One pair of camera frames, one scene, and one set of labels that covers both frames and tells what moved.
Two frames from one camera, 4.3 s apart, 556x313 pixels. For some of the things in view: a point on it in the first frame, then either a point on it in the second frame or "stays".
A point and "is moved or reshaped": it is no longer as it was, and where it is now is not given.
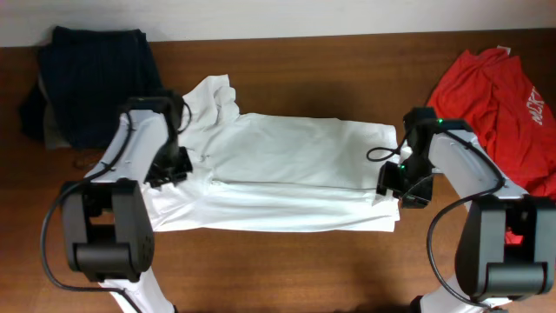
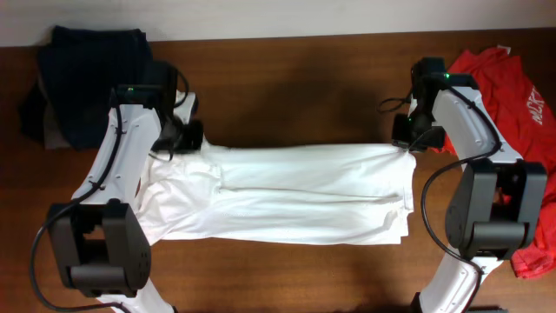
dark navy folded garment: [88, 76] stays
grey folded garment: [54, 136] stays
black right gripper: [417, 198] → [399, 136]
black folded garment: [31, 112] stays
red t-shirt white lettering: [508, 110] stays
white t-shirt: [264, 172] is moved or reshaped
